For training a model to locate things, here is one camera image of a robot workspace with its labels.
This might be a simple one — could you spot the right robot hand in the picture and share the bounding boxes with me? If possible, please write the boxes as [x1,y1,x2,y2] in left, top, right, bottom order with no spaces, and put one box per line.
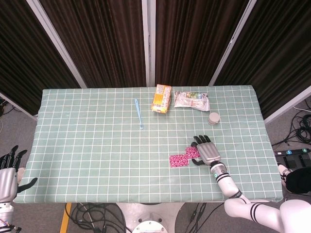
[190,134,221,167]

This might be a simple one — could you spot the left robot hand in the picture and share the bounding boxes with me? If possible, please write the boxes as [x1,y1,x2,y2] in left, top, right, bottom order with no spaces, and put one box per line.
[0,145,38,203]

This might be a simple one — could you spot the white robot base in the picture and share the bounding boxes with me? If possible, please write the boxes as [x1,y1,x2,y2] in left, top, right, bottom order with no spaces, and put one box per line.
[116,202,185,233]

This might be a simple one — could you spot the small white lidded jar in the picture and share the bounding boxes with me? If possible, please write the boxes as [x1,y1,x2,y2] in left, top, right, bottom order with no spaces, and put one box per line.
[207,111,221,126]

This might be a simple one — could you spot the silver snack bag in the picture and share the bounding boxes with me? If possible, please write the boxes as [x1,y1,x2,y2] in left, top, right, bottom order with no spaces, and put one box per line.
[173,90,211,112]

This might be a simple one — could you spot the yellow floor tape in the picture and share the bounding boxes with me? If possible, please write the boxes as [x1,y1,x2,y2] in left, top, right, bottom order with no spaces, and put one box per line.
[59,202,73,233]

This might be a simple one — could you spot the yellow orange snack packet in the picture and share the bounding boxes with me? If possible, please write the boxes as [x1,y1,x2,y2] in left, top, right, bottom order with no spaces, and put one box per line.
[151,84,172,115]

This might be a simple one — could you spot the white shoe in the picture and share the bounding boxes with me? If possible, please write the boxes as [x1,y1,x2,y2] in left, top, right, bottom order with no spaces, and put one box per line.
[277,164,294,187]

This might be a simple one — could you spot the light blue spoon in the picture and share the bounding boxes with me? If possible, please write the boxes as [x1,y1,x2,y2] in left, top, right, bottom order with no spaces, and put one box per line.
[135,98,145,131]

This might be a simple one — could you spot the black power strip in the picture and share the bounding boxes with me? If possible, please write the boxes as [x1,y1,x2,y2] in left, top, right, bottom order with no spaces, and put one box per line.
[274,148,311,156]

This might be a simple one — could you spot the black foot pedal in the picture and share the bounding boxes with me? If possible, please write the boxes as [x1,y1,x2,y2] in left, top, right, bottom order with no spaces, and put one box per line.
[276,154,311,169]

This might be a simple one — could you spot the green checkered tablecloth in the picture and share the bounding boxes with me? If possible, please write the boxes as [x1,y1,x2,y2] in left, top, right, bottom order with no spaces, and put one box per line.
[13,84,284,204]

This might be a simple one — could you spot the black trouser leg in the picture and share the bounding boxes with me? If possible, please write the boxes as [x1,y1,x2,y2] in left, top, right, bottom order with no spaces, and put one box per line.
[286,167,311,195]

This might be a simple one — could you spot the dark brown curtain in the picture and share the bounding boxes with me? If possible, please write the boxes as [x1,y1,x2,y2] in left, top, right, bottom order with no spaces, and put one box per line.
[0,0,81,115]
[155,0,250,87]
[215,0,311,118]
[40,0,146,88]

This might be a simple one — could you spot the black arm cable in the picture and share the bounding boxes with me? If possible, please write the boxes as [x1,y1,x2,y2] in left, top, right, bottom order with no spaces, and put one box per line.
[210,201,226,218]

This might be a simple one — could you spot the black floor cable bundle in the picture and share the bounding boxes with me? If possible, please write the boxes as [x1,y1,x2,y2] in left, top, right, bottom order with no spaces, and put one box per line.
[272,99,311,146]
[70,202,127,233]
[187,202,219,233]

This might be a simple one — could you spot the grey partition frame rail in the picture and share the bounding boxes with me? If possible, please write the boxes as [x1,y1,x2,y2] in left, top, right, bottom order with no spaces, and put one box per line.
[0,92,38,121]
[264,84,311,124]

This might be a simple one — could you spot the grey partition frame post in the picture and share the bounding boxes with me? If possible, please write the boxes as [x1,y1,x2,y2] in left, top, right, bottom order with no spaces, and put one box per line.
[26,0,87,88]
[208,0,259,86]
[141,0,156,87]

